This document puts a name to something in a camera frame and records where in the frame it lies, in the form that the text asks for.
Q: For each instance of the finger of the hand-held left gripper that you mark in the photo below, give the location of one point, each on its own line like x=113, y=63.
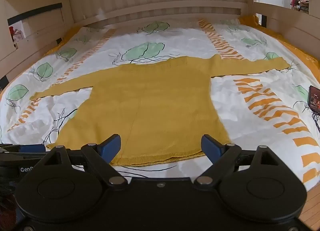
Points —
x=32, y=148

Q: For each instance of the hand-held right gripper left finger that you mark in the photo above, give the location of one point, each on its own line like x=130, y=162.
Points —
x=110, y=146

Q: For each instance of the black smartphone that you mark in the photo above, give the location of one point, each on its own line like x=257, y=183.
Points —
x=315, y=100

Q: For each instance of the yellow knit sweater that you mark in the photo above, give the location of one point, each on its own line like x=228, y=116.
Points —
x=160, y=101

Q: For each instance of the white leaf-print duvet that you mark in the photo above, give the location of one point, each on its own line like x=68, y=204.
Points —
x=250, y=106

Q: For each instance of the beige wooden bed frame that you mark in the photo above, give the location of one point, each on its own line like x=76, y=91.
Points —
x=155, y=9

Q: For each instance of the red and white item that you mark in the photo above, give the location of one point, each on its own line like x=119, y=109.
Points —
x=15, y=33

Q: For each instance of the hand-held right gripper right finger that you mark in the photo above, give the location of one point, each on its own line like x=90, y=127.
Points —
x=212, y=146

